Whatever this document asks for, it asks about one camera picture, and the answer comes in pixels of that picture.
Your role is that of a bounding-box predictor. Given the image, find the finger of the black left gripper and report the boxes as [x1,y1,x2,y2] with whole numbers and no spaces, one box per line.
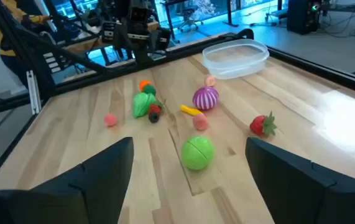
[150,27,172,52]
[112,24,130,52]

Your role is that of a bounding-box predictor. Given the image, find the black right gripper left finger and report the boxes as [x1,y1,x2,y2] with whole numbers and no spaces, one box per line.
[0,137,134,224]

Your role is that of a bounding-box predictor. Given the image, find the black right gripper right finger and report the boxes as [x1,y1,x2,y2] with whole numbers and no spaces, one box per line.
[245,137,355,224]

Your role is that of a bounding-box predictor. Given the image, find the orange toy carrot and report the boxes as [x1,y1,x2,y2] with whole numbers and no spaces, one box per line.
[138,80,157,96]

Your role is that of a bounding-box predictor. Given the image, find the small peach toy ring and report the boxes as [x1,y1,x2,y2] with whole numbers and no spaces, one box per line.
[204,75,217,88]

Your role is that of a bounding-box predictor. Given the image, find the green leafy toy vegetable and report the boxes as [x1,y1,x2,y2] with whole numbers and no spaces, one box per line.
[132,92,162,119]

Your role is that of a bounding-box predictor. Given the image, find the purple striped toy onion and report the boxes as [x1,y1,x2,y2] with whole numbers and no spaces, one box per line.
[192,86,219,111]

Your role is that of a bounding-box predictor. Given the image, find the yellow toy banana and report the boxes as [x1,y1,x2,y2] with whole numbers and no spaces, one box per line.
[180,104,203,117]

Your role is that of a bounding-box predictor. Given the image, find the pink toy ball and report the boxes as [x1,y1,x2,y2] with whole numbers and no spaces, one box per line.
[103,113,118,128]
[192,113,210,131]

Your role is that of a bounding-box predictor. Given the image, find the red toy strawberry green leaves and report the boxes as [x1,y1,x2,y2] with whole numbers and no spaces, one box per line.
[249,111,277,138]

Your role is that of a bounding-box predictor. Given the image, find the lime green toy ball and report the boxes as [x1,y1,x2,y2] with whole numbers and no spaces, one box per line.
[181,135,215,171]

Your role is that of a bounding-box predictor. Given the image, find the clear plastic tupperware container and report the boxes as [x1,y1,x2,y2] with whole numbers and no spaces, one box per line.
[202,39,270,80]

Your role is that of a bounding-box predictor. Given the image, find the grey office chair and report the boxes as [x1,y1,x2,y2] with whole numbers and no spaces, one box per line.
[177,4,205,34]

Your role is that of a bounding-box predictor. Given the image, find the small red toy berry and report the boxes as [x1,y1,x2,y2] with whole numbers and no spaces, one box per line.
[147,100,165,116]

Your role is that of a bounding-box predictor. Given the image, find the person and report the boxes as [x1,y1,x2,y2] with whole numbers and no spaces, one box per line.
[0,0,52,58]

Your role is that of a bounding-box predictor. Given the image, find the black computer tower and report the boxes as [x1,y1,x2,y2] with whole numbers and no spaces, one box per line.
[287,0,323,35]

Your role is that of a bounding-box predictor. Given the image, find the silver aluminium bracket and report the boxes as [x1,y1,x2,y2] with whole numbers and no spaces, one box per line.
[26,70,41,115]

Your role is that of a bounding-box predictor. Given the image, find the black aluminium table frame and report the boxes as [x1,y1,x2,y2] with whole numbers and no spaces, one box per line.
[0,0,355,187]

